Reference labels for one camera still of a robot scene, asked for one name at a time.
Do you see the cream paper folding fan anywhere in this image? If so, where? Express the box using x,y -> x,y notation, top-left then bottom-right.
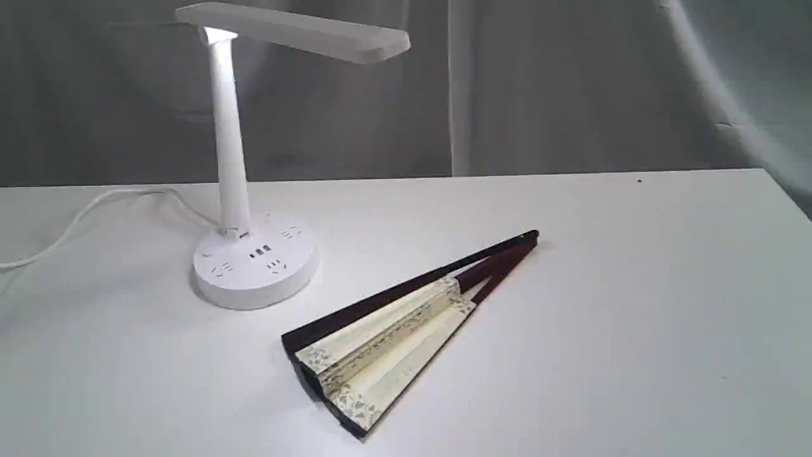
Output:
281,230 -> 540,440

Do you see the white desk lamp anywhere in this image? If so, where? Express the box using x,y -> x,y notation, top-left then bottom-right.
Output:
174,2 -> 411,310

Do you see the grey backdrop curtain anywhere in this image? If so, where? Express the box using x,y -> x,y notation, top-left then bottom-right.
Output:
1,1 -> 810,214

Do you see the white lamp power cable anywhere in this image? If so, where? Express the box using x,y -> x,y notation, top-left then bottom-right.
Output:
0,187 -> 220,270

